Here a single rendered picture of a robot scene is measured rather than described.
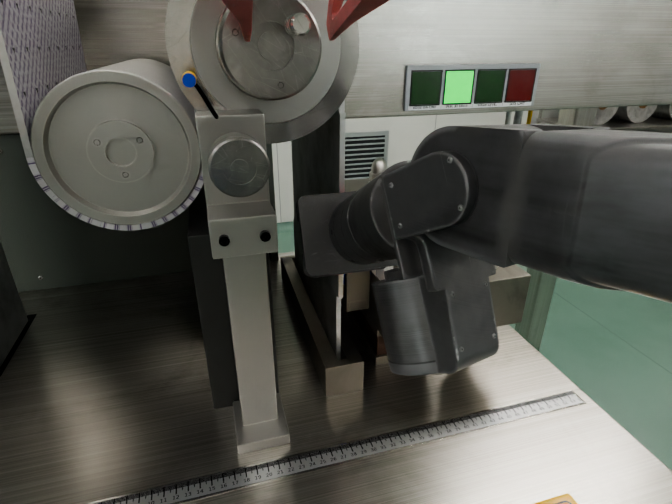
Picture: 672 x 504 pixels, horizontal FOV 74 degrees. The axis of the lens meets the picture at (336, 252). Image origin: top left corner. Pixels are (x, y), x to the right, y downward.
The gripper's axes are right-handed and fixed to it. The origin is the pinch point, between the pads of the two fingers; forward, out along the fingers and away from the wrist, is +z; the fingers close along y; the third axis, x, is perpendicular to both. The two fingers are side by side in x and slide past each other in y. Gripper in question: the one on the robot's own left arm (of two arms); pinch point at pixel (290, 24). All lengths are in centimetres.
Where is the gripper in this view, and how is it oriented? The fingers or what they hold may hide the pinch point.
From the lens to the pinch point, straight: 34.5
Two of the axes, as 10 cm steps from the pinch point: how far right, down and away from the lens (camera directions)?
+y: 9.6, -1.2, 2.4
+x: -1.8, -9.6, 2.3
